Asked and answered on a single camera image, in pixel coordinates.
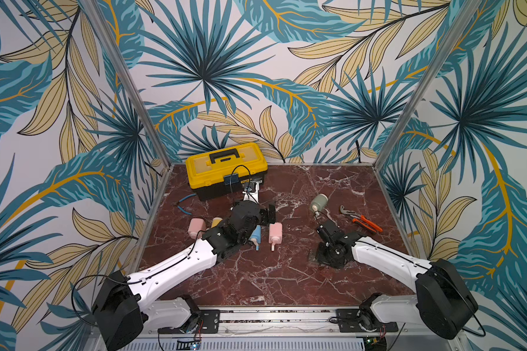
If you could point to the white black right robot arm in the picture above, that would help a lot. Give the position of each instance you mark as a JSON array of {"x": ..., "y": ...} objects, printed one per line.
[{"x": 440, "y": 299}]

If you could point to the blue handled cutters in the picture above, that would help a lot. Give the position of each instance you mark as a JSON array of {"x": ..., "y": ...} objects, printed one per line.
[{"x": 182, "y": 207}]

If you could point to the yellow black toolbox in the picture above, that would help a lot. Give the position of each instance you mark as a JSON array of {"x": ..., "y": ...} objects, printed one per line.
[{"x": 215, "y": 174}]

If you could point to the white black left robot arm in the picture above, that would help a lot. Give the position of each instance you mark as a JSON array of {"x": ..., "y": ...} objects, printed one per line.
[{"x": 125, "y": 304}]

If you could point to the green pencil sharpener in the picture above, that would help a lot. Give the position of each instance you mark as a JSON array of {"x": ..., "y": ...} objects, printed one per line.
[{"x": 318, "y": 205}]

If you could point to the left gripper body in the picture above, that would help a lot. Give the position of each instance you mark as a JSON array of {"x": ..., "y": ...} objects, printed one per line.
[{"x": 263, "y": 218}]

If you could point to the pink sharpener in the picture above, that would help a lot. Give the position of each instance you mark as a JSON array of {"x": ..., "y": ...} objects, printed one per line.
[
  {"x": 275, "y": 235},
  {"x": 197, "y": 228}
]

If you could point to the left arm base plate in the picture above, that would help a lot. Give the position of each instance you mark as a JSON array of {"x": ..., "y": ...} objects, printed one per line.
[{"x": 204, "y": 321}]

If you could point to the orange handled pliers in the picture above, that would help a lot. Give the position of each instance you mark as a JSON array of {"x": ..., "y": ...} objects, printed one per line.
[{"x": 361, "y": 220}]

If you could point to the blue pencil sharpener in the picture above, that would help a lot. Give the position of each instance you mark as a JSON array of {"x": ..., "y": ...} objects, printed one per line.
[{"x": 255, "y": 237}]

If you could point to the aluminium front rail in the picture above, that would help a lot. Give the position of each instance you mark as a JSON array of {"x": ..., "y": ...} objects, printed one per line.
[{"x": 291, "y": 328}]

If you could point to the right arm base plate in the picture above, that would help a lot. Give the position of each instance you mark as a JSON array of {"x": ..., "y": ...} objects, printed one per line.
[{"x": 360, "y": 320}]

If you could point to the yellow pencil sharpener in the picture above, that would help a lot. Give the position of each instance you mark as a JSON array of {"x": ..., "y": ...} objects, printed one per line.
[{"x": 216, "y": 221}]

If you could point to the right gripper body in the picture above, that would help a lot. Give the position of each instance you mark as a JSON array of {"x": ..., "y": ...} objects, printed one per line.
[{"x": 325, "y": 228}]

